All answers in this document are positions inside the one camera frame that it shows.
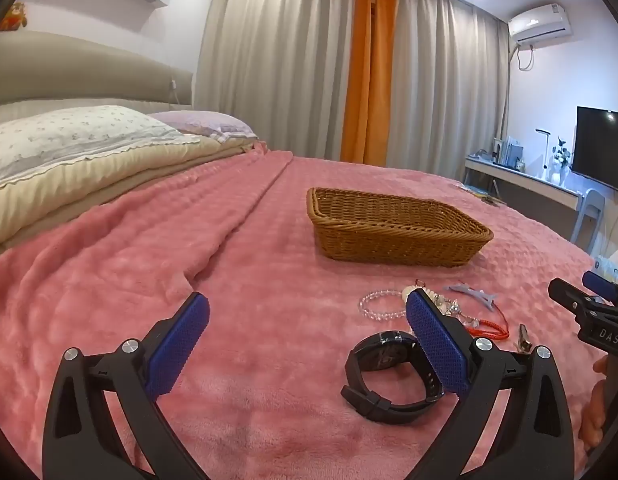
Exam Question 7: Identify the grey plastic chair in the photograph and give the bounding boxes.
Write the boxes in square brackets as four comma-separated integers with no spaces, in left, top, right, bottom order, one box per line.
[571,189,606,256]

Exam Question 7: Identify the white desk lamp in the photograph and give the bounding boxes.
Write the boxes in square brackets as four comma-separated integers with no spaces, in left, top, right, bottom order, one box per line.
[535,128,552,171]

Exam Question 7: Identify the purple pillow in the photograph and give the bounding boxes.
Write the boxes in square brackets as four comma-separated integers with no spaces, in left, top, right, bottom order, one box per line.
[149,110,260,141]

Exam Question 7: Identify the pink fleece blanket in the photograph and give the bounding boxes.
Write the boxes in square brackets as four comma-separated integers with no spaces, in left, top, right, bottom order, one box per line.
[0,142,610,480]

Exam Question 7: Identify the cream folded duvet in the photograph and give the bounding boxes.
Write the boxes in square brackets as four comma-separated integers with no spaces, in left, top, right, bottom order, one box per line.
[0,135,254,261]

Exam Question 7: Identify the person's right hand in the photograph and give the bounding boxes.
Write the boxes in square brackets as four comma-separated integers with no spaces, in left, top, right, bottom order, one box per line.
[579,355,610,456]

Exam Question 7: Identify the clear bead bracelet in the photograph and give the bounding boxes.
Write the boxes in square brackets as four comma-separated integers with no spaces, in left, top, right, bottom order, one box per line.
[359,290,410,322]

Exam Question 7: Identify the red wall decoration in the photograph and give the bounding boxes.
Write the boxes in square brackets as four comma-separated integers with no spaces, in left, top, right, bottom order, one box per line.
[1,2,30,31]

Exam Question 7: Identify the tissue pack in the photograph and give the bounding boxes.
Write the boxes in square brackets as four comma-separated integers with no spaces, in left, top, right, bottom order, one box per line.
[591,250,618,286]

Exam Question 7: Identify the black television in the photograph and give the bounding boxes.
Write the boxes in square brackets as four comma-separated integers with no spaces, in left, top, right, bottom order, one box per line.
[571,106,618,193]

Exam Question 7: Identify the beige padded headboard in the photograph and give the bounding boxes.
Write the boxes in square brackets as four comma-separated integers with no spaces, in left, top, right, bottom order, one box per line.
[0,30,194,121]

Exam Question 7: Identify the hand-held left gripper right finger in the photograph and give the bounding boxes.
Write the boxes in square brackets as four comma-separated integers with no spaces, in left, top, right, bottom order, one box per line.
[404,290,574,480]

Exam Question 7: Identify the red cord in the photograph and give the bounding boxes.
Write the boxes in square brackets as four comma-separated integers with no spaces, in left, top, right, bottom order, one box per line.
[464,305,512,341]

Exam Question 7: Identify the grey curtain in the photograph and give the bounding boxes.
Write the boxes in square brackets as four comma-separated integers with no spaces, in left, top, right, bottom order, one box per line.
[194,0,360,161]
[384,0,510,181]

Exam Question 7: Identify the orange curtain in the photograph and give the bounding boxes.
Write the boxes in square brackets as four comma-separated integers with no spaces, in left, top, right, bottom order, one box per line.
[340,0,397,166]

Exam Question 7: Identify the white floral pillow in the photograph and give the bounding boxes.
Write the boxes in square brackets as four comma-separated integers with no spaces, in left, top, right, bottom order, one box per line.
[0,105,202,188]

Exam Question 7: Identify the black smartwatch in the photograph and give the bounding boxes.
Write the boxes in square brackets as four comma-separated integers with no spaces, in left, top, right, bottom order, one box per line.
[340,331,446,422]

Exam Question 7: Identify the light blue hair clip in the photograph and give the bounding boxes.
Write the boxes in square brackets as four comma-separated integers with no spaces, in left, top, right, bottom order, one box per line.
[443,282,500,308]

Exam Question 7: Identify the white desk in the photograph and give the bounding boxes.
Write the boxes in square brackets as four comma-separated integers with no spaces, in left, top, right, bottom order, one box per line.
[461,155,587,211]

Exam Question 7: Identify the books on desk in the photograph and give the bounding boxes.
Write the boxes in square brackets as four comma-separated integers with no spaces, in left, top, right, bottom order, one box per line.
[491,136,527,168]

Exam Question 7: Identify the white air conditioner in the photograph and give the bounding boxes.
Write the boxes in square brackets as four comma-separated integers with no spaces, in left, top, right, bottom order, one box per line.
[508,4,574,43]

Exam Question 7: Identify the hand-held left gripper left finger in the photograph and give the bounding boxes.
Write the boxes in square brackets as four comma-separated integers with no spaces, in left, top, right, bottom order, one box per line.
[41,291,212,480]

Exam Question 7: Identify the cream spiral hair tie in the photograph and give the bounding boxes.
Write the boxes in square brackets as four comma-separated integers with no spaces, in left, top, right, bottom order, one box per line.
[403,285,430,307]

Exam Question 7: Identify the silver charm chain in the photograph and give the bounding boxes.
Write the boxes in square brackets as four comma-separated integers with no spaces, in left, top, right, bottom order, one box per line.
[416,280,477,326]

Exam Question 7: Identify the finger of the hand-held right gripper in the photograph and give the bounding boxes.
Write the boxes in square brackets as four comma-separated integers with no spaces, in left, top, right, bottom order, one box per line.
[582,270,618,307]
[548,277,608,322]

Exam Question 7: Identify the vase with flowers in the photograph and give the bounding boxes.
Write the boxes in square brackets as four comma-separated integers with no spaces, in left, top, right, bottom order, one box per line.
[550,136,574,186]

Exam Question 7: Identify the brown wicker basket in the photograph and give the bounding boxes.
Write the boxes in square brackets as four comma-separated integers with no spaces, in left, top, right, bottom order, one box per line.
[307,187,494,266]

